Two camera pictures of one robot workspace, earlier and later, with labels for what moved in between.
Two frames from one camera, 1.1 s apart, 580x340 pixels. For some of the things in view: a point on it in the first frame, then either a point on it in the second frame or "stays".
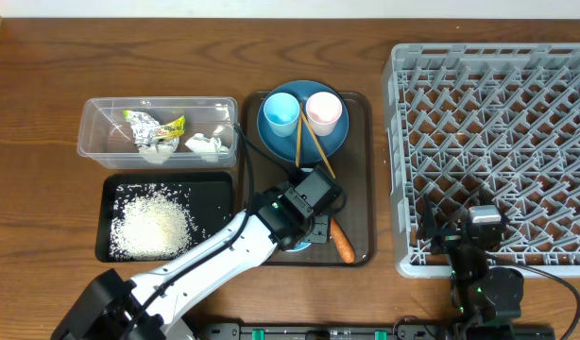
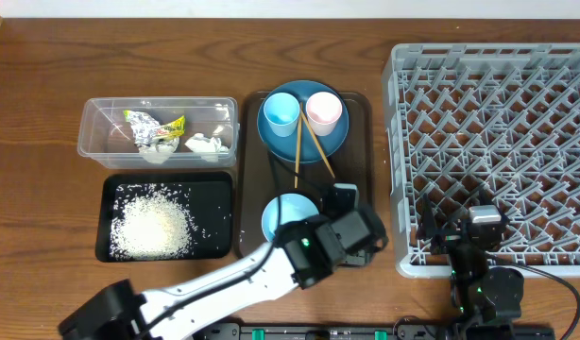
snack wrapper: x=156 y=143 stays
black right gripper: x=428 y=229 stays
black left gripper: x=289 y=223 → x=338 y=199
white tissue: x=208 y=148 stays
